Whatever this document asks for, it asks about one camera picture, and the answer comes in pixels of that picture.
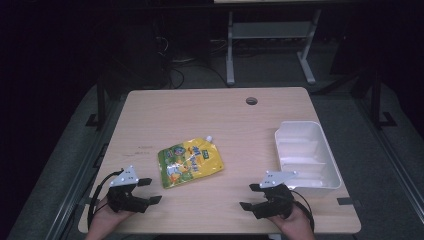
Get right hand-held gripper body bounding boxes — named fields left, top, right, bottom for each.
left=252, top=170, right=299, bottom=220

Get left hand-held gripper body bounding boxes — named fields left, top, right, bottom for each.
left=106, top=165, right=150, bottom=214

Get yellow spouted pouch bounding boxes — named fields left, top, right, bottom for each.
left=157, top=135, right=225, bottom=190

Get white plastic bin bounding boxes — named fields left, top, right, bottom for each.
left=274, top=120, right=343, bottom=192

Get person's left hand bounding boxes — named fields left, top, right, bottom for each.
left=91, top=195, right=135, bottom=231

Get person's right hand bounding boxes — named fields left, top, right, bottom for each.
left=268, top=199, right=315, bottom=233

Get black metal stand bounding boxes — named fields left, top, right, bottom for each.
left=366, top=68, right=398, bottom=131
left=85, top=73, right=108, bottom=132

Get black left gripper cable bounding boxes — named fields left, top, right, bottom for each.
left=86, top=169, right=125, bottom=231

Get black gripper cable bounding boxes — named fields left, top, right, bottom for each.
left=288, top=189, right=316, bottom=232
left=86, top=169, right=125, bottom=231

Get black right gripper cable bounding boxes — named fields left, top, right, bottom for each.
left=288, top=189, right=316, bottom=232

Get floor cables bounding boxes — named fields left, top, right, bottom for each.
left=153, top=34, right=231, bottom=90

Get grey metal table frame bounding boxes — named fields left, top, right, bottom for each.
left=225, top=8, right=322, bottom=86

